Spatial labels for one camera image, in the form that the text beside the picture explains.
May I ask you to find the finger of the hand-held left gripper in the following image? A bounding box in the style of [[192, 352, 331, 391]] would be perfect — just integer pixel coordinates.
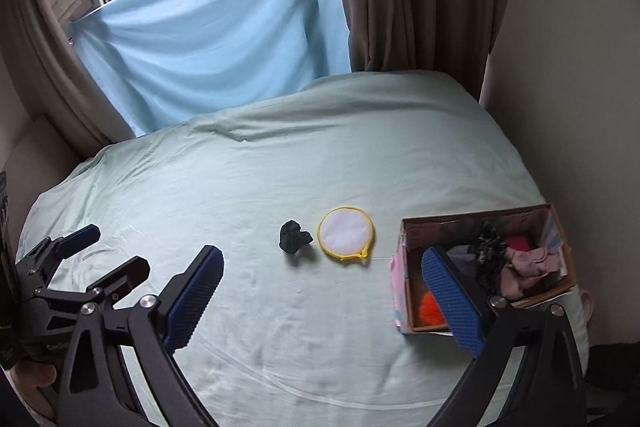
[[15, 223, 102, 289], [85, 256, 151, 315]]

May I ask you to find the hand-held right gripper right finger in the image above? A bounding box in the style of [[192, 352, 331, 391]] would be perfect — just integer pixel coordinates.
[[421, 246, 588, 427]]

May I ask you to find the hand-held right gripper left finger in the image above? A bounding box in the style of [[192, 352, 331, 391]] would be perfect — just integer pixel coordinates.
[[57, 245, 226, 427]]

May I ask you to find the orange pom-pom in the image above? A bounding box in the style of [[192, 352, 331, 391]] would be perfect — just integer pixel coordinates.
[[417, 291, 448, 327]]

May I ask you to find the grey fleece scrunchie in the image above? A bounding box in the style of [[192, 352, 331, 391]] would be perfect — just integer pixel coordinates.
[[445, 244, 481, 278]]

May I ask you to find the cardboard box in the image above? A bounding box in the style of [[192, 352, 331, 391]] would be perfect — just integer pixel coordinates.
[[390, 203, 578, 335]]

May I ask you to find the pink cloth bundle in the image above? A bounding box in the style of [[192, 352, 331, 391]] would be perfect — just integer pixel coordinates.
[[500, 247, 561, 300]]

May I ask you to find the dark scrunchie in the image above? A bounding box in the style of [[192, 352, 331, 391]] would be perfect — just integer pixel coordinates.
[[279, 220, 315, 255]]

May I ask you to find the yellow-rimmed round mesh pouch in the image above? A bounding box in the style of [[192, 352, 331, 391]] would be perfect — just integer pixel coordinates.
[[317, 206, 374, 263]]

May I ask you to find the person's left hand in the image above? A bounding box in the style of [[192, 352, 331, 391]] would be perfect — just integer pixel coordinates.
[[9, 362, 58, 423]]

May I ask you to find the bed with light green sheet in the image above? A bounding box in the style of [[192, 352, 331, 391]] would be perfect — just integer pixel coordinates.
[[15, 69, 591, 427]]

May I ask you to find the light blue hanging cloth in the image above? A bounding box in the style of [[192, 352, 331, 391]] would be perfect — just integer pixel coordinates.
[[67, 0, 352, 138]]

